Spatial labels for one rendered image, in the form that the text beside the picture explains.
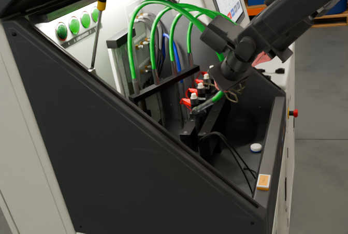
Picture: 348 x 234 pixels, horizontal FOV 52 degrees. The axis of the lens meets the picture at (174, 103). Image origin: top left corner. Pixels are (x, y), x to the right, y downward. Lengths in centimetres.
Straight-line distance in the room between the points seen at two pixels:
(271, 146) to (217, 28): 49
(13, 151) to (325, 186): 192
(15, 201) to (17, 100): 40
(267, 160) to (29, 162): 68
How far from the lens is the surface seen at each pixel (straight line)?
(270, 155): 110
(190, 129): 120
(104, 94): 84
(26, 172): 115
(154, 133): 83
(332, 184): 254
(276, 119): 129
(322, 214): 233
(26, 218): 131
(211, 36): 79
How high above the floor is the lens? 158
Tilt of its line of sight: 26 degrees down
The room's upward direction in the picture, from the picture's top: 9 degrees counter-clockwise
